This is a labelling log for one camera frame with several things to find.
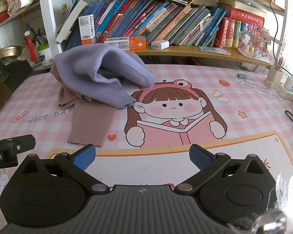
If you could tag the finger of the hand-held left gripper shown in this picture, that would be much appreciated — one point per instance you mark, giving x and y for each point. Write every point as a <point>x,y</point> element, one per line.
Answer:
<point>19,141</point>

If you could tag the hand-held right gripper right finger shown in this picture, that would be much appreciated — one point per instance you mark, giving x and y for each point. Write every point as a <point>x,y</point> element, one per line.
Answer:
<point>200,157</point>

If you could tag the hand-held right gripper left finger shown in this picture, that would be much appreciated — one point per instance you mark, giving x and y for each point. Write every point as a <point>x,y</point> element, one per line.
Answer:
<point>84,157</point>

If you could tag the purple and brown knit sweater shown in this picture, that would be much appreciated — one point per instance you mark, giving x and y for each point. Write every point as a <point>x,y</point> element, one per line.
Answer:
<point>83,65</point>

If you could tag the pink checkered cartoon desk mat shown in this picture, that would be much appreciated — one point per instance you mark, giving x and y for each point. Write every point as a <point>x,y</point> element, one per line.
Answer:
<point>234,117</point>

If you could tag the dark bag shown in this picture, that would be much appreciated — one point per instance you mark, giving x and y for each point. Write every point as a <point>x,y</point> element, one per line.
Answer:
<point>17,73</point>

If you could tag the white jar with green lid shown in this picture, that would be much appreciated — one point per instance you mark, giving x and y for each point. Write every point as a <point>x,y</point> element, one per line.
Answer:
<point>45,56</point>

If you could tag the gold round tin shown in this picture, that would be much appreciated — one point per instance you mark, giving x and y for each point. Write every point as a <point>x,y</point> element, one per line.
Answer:
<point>8,51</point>

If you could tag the small green eraser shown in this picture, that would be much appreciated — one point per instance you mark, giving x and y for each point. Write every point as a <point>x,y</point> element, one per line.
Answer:
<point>241,75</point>

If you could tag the red tassel ornament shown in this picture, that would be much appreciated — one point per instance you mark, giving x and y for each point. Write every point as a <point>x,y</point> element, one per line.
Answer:
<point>30,46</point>

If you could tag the bundle of pens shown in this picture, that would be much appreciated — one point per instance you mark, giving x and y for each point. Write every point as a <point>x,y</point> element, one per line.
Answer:
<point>40,37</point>

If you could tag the blue paper card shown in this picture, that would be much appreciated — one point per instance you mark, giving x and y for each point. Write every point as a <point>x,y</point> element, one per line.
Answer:
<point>212,50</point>

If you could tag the wooden bookshelf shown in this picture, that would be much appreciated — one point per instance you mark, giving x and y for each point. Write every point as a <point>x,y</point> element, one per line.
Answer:
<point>185,50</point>

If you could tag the white power strip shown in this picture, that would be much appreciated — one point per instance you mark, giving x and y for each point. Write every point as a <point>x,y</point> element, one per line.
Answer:
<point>287,90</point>

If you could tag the beige pen holder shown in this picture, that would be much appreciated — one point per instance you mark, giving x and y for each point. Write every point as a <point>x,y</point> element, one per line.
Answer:
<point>274,76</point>

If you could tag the white charger adapter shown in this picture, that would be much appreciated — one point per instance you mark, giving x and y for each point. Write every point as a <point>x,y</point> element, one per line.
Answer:
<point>160,44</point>

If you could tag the white orange toothpaste box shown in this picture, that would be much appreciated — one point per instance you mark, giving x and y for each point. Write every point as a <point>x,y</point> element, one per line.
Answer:
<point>86,29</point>
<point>124,42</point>

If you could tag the jar of colourful paper stars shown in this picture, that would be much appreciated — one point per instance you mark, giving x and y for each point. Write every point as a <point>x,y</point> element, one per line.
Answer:
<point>254,41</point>

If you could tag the row of books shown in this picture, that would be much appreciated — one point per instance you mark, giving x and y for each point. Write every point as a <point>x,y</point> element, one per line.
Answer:
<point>161,19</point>

